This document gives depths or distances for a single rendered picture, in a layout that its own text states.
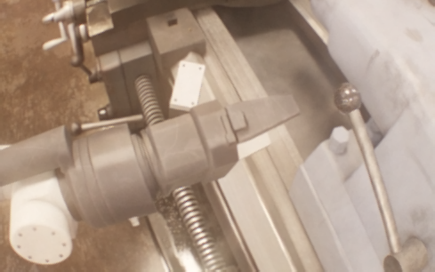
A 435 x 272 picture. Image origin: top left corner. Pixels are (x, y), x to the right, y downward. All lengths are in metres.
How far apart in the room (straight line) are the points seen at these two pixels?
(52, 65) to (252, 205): 1.73
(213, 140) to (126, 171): 0.08
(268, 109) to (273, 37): 0.73
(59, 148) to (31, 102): 1.75
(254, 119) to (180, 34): 0.52
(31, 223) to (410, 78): 0.41
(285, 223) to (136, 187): 0.37
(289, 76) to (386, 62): 0.55
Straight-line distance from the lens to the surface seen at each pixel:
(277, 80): 0.95
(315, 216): 0.58
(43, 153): 0.33
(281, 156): 0.70
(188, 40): 0.81
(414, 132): 0.43
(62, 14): 1.00
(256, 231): 0.64
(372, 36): 0.47
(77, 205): 0.34
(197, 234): 0.75
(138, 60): 0.91
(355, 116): 0.42
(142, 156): 0.34
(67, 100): 1.97
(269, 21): 1.10
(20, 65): 2.34
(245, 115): 0.32
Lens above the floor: 1.44
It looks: 57 degrees down
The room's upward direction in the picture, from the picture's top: straight up
